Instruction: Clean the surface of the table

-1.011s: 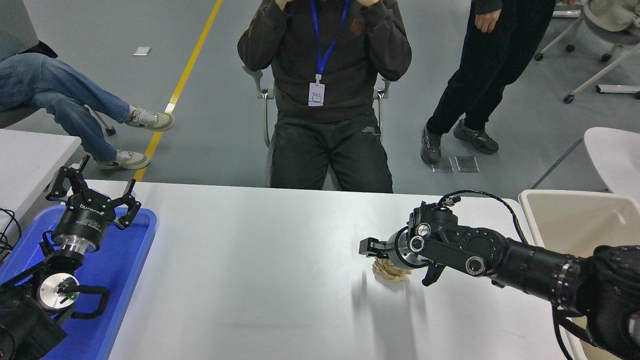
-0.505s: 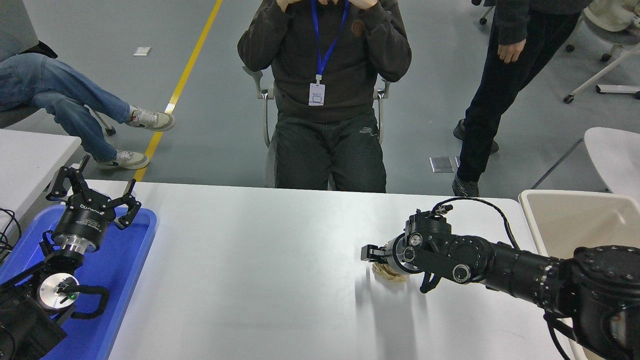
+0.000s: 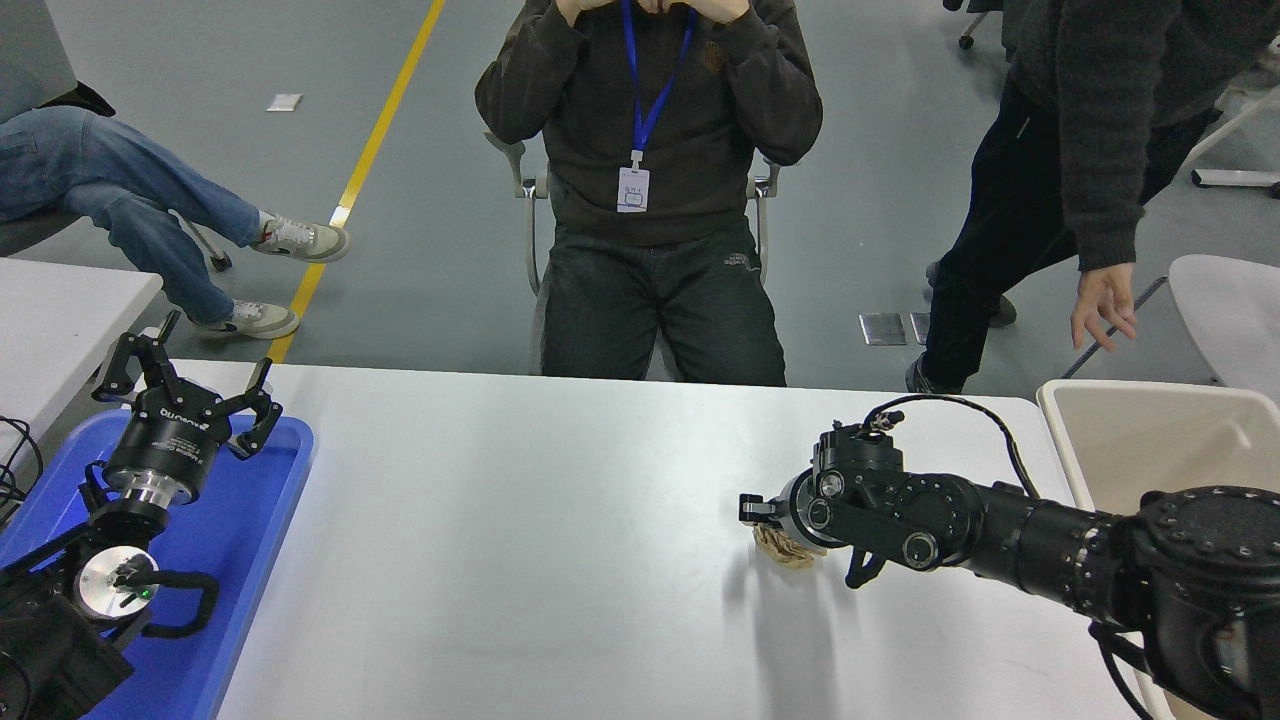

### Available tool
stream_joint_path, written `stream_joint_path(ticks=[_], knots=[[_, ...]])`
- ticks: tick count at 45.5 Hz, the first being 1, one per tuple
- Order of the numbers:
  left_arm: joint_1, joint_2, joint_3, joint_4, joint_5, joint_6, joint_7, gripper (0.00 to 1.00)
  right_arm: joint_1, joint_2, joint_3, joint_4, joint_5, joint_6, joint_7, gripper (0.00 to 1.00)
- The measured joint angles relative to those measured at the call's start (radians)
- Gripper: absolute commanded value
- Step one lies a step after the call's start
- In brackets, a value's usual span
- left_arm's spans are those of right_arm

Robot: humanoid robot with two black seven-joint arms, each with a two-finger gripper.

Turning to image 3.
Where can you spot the person's left hand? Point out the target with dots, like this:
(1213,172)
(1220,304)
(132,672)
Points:
(715,8)

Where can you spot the grey office chair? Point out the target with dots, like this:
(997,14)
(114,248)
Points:
(520,170)

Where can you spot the silver floor outlet plate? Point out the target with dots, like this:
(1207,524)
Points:
(883,329)
(920,328)

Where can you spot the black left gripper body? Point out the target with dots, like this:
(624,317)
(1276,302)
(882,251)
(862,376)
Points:
(165,440)

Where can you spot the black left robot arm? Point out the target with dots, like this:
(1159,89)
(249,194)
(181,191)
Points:
(40,650)

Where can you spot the blue plastic tray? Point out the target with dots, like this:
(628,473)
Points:
(235,540)

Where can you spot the person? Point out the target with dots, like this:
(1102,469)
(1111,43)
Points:
(100,175)
(650,290)
(1010,220)

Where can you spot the large pale bin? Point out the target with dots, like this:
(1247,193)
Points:
(1150,440)

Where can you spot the white rounded table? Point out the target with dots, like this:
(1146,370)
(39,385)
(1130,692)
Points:
(1235,310)

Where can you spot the person's right hand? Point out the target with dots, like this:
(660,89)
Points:
(1105,295)
(585,8)

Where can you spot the chair with dark coat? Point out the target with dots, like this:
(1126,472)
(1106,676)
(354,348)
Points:
(975,15)

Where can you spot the tan paper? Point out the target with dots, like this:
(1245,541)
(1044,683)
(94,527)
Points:
(785,552)

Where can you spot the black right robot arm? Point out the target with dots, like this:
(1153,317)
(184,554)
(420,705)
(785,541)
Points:
(1000,520)

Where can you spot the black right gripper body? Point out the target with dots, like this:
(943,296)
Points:
(784,510)

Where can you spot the white side table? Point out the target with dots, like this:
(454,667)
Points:
(60,320)

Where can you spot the white wheeled frame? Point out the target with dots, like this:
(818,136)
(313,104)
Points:
(1235,178)

